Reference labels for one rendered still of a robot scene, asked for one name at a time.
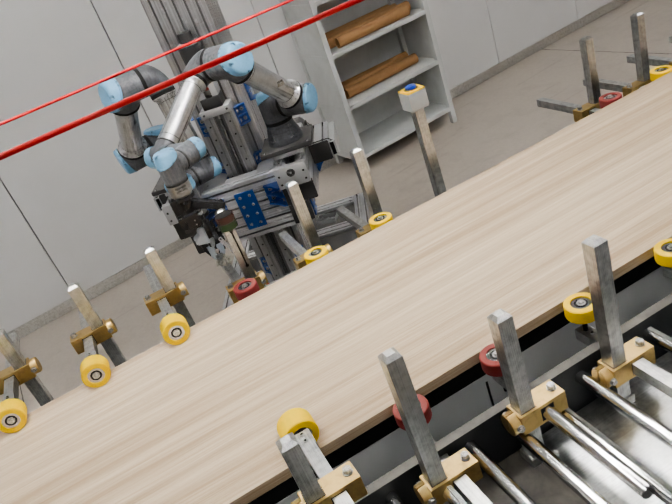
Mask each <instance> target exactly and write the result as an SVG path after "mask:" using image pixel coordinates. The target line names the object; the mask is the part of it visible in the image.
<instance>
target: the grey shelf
mask: <svg viewBox="0 0 672 504"><path fill-rule="evenodd" d="M347 1H349V0H294V1H292V2H289V3H287V4H285V5H282V6H281V8H282V10H283V13H284V16H285V19H286V22H287V24H288V27H290V26H292V25H294V24H297V23H299V22H301V21H304V20H306V19H308V18H311V17H313V16H315V15H317V14H320V13H322V12H324V11H327V10H329V9H331V8H333V7H336V6H338V5H340V4H343V3H345V2H347ZM404 1H408V2H409V3H410V6H411V10H410V15H408V16H406V17H404V18H402V19H400V20H398V21H396V22H394V23H392V24H390V25H388V26H385V27H383V28H381V29H379V30H377V31H375V32H373V33H371V34H369V35H367V36H364V37H362V38H360V39H358V40H356V41H354V42H352V43H350V44H348V45H346V46H343V47H341V48H338V47H337V46H336V47H334V48H332V49H330V47H329V44H328V41H327V38H326V35H325V33H327V32H329V31H331V30H333V29H335V28H337V27H339V26H342V25H344V24H346V23H348V22H350V21H352V20H355V19H357V18H359V17H361V16H363V15H365V14H367V13H370V12H372V11H374V10H376V9H378V8H380V7H382V6H385V5H387V4H389V5H391V4H393V3H396V4H397V5H398V4H400V3H402V2H404ZM395 30H396V31H395ZM291 36H292V38H293V41H294V44H295V47H296V50H297V52H298V55H299V58H300V61H301V64H302V66H303V69H304V72H305V75H306V78H307V80H308V83H312V84H313V85H314V87H315V88H316V91H317V95H318V104H317V108H318V111H319V114H320V117H321V119H322V122H324V121H327V123H330V122H333V121H334V123H335V126H336V129H337V132H338V139H339V153H340V154H339V153H338V154H335V155H334V156H335V159H336V161H337V163H338V164H340V163H342V162H343V159H342V157H346V158H349V159H351V156H350V153H349V151H350V150H351V149H353V148H355V147H357V148H360V149H362V151H363V154H364V157H365V160H366V163H367V166H368V169H369V171H371V170H370V167H369V164H368V161H367V158H368V157H369V156H371V155H373V154H375V153H376V152H378V151H380V150H382V149H384V148H385V147H387V146H389V145H391V144H392V143H394V142H396V141H398V140H400V139H401V138H403V137H405V136H407V135H408V134H410V133H412V132H414V131H416V129H415V126H414V122H413V119H412V115H411V112H408V111H405V110H403V108H402V104H401V101H400V97H399V93H398V91H400V90H402V89H404V88H405V86H407V85H409V84H410V83H411V84H413V83H414V84H418V85H423V86H425V90H426V93H427V97H428V101H429V106H426V107H424V111H425V115H426V119H427V122H428V123H430V122H432V121H433V120H435V119H437V118H439V117H440V116H442V115H444V114H446V113H448V115H449V118H450V122H451V123H455V122H457V117H456V113H455V109H454V105H453V102H452V98H451V94H450V90H449V86H448V82H447V78H446V74H445V70H444V66H443V62H442V58H441V54H440V50H439V46H438V42H437V38H436V35H435V31H434V27H433V23H432V19H431V15H430V11H429V7H428V3H427V0H365V1H362V2H360V3H358V4H355V5H353V6H351V7H349V8H346V9H344V10H342V11H340V12H337V13H335V14H333V15H330V16H328V17H326V18H324V19H321V20H319V21H317V22H315V23H312V24H310V25H308V26H305V27H303V28H301V29H299V30H296V31H294V32H292V33H291ZM397 37H398V38H397ZM399 44H400V45H399ZM401 51H402V52H404V51H406V52H407V53H408V56H409V55H411V54H413V53H415V54H416V55H417V56H418V59H419V61H418V62H417V63H416V64H414V65H412V66H410V67H408V68H406V69H404V70H402V71H401V72H399V73H397V74H395V75H393V76H391V77H389V78H387V79H386V80H384V81H382V82H380V83H378V84H376V85H374V86H372V87H370V88H369V89H367V90H365V91H363V92H361V93H359V94H357V95H355V96H354V97H352V98H350V99H347V98H346V95H345V92H344V89H343V86H342V83H341V82H343V81H345V80H347V79H349V78H351V77H353V76H355V75H358V74H360V73H362V72H364V71H366V70H368V69H370V68H372V67H374V66H376V65H378V64H380V63H382V62H384V61H386V60H388V59H390V58H392V57H394V56H396V55H398V54H400V53H402V52H401Z"/></svg>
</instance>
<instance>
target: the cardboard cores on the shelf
mask: <svg viewBox="0 0 672 504"><path fill-rule="evenodd" d="M410 10H411V6H410V3H409V2H408V1H404V2H402V3H400V4H398V5H397V4H396V3H393V4H391V5H389V4H387V5H385V6H382V7H380V8H378V9H376V10H374V11H372V12H370V13H367V14H365V15H363V16H361V17H359V18H357V19H355V20H352V21H350V22H348V23H346V24H344V25H342V26H339V27H337V28H335V29H333V30H331V31H329V32H327V33H325V35H326V38H327V41H328V44H329V47H330V49H332V48H334V47H336V46H337V47H338V48H341V47H343V46H346V45H348V44H350V43H352V42H354V41H356V40H358V39H360V38H362V37H364V36H367V35H369V34H371V33H373V32H375V31H377V30H379V29H381V28H383V27H385V26H388V25H390V24H392V23H394V22H396V21H398V20H400V19H402V18H404V17H406V16H408V15H410ZM418 61H419V59H418V56H417V55H416V54H415V53H413V54H411V55H409V56H408V53H407V52H406V51H404V52H402V53H400V54H398V55H396V56H394V57H392V58H390V59H388V60H386V61H384V62H382V63H380V64H378V65H376V66H374V67H372V68H370V69H368V70H366V71H364V72H362V73H360V74H358V75H355V76H353V77H351V78H349V79H347V80H345V81H343V82H341V83H342V86H343V89H344V92H345V95H346V98H347V99H350V98H352V97H354V96H355V95H357V94H359V93H361V92H363V91H365V90H367V89H369V88H370V87H372V86H374V85H376V84H378V83H380V82H382V81H384V80H386V79H387V78H389V77H391V76H393V75H395V74H397V73H399V72H401V71H402V70H404V69H406V68H408V67H410V66H412V65H414V64H416V63H417V62H418Z"/></svg>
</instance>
